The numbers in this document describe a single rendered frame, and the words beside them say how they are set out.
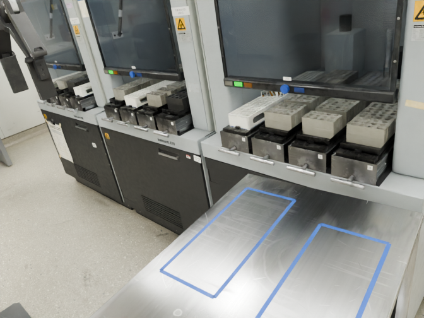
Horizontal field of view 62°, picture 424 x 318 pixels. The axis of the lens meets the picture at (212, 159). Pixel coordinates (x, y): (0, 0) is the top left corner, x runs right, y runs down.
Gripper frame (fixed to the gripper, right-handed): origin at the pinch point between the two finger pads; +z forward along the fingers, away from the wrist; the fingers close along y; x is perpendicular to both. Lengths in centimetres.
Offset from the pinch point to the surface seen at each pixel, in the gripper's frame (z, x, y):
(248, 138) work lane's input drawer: 40, 66, -3
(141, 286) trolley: 38.0, -1.8, 22.0
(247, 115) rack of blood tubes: 34, 72, -7
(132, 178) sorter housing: 84, 65, -95
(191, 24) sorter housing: 1, 75, -32
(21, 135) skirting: 115, 87, -360
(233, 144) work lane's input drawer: 44, 66, -11
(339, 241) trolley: 38, 30, 48
